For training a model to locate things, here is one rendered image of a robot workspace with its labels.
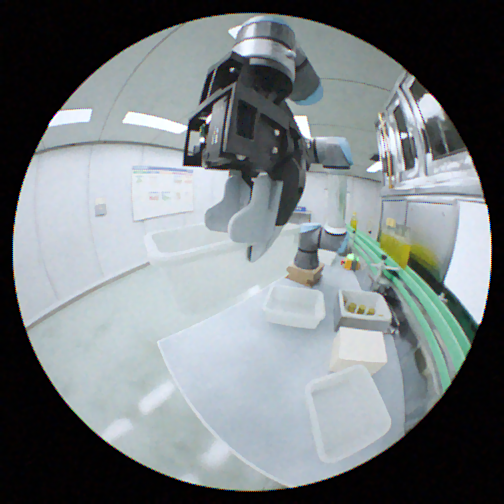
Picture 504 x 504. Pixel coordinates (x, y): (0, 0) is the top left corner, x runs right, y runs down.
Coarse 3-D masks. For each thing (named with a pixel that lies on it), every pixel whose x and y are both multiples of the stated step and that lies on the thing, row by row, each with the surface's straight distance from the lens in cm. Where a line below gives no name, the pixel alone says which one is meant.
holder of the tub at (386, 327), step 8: (336, 296) 67; (336, 304) 64; (336, 312) 61; (392, 312) 72; (336, 320) 58; (344, 320) 54; (352, 320) 55; (360, 320) 56; (368, 320) 57; (376, 320) 58; (392, 320) 71; (336, 328) 57; (352, 328) 58; (360, 328) 59; (368, 328) 60; (376, 328) 62; (384, 328) 64; (392, 328) 70
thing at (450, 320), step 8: (360, 232) 166; (408, 272) 81; (416, 280) 75; (424, 288) 71; (432, 296) 67; (440, 304) 64; (440, 312) 63; (448, 312) 61; (448, 320) 61; (456, 328) 58; (456, 336) 58; (464, 336) 57; (464, 344) 57; (464, 352) 57
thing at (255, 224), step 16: (256, 192) 11; (272, 192) 13; (256, 208) 12; (272, 208) 13; (240, 224) 11; (256, 224) 12; (272, 224) 13; (240, 240) 11; (256, 240) 13; (272, 240) 14; (256, 256) 15
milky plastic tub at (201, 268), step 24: (168, 240) 27; (192, 240) 28; (216, 240) 31; (288, 240) 22; (168, 264) 11; (192, 264) 13; (216, 264) 14; (240, 264) 16; (264, 264) 19; (288, 264) 25; (168, 288) 18; (192, 288) 14; (216, 288) 15; (240, 288) 18; (192, 312) 16
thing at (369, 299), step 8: (344, 288) 66; (352, 296) 68; (360, 296) 69; (368, 296) 70; (376, 296) 72; (360, 304) 71; (368, 304) 73; (376, 304) 73; (384, 304) 67; (344, 312) 53; (376, 312) 72; (384, 312) 66; (384, 320) 60
